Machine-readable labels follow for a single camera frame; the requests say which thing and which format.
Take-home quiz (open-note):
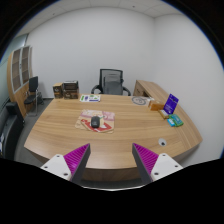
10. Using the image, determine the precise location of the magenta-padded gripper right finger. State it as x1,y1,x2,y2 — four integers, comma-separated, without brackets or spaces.
131,143,184,185

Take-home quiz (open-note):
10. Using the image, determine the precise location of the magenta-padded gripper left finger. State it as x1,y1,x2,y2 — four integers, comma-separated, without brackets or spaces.
40,143,92,185

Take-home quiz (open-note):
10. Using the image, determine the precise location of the black computer mouse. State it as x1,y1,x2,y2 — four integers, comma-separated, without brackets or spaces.
90,115,101,129

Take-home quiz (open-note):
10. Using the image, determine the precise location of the dog print mouse pad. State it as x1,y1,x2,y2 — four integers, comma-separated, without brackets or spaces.
74,109,116,135

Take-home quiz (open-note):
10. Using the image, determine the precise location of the blue small box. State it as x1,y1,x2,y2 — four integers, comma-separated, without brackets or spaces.
166,117,177,128

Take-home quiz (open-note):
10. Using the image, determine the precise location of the pale yellow small box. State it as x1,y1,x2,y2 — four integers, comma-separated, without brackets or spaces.
158,109,171,120

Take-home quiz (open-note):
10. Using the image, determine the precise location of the green small box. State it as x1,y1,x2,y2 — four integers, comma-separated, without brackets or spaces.
169,113,185,128

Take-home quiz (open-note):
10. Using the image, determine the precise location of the orange-brown small box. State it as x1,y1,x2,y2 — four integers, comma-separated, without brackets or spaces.
148,99,166,112

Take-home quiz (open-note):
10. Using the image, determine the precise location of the white round-print sheet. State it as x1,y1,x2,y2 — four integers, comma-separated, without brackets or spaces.
131,95,151,107

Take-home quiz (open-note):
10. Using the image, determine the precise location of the purple sign stand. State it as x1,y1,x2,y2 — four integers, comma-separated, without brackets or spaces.
163,93,180,116

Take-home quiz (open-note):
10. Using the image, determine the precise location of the white green paper leaflet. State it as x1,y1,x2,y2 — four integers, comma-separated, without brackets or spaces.
79,94,102,103

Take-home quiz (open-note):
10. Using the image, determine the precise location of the brown cardboard box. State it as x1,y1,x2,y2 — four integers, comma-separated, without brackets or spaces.
62,87,80,100

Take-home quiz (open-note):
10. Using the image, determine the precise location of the dark brown carton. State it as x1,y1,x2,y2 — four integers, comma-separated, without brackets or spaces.
52,82,64,100

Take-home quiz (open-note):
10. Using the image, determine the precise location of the wooden side cabinet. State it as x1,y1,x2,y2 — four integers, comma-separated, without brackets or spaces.
132,79,168,104

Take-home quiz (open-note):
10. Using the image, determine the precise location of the black sofa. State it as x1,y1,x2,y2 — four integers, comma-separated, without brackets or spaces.
0,101,25,159

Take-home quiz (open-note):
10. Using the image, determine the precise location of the black box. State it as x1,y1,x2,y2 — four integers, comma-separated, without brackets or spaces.
63,80,79,91

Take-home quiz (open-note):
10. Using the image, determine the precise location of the grey mesh office chair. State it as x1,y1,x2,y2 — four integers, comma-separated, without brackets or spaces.
90,68,132,97

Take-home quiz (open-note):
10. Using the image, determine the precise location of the small black chair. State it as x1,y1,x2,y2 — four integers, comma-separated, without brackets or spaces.
23,75,44,116

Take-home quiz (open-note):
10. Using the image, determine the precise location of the wooden shelf unit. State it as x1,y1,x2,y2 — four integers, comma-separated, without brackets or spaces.
6,45,34,118

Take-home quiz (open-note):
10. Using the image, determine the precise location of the grey desk cable grommet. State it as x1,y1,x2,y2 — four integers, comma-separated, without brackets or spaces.
157,137,168,148

